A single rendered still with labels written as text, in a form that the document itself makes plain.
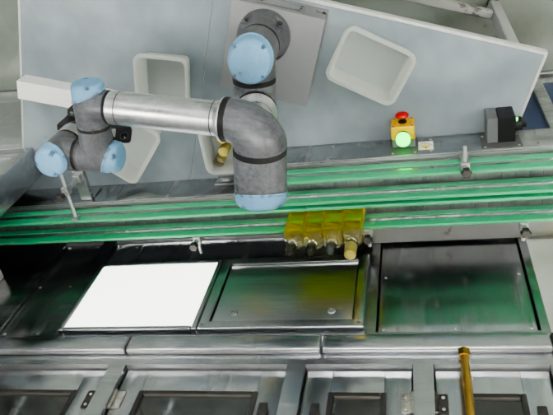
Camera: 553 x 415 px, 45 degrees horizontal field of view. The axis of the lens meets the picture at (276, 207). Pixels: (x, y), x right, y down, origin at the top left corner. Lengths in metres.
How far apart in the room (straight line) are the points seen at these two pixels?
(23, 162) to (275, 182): 1.22
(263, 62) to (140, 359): 0.87
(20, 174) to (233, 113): 1.19
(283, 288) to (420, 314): 0.41
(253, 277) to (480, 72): 0.91
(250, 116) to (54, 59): 1.07
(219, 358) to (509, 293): 0.82
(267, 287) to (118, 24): 0.93
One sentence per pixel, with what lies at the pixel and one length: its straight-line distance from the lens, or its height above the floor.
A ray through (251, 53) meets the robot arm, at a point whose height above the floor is 1.08.
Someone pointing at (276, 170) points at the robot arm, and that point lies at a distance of 1.41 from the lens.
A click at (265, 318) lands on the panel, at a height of 1.27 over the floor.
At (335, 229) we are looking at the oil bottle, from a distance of 1.94.
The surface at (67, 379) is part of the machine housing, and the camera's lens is 1.99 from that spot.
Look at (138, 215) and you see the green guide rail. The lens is 2.21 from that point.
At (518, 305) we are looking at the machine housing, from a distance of 1.94.
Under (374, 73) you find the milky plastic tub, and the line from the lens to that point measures 2.06.
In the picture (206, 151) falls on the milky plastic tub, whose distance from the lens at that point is 2.17.
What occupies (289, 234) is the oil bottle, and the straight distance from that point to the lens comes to 1.95.
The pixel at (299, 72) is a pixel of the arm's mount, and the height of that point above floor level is 0.85.
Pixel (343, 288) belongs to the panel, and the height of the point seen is 1.15.
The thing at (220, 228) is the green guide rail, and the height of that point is 0.93.
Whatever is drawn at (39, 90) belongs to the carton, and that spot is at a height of 0.81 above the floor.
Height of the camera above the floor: 2.70
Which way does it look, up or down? 58 degrees down
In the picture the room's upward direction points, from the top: 162 degrees counter-clockwise
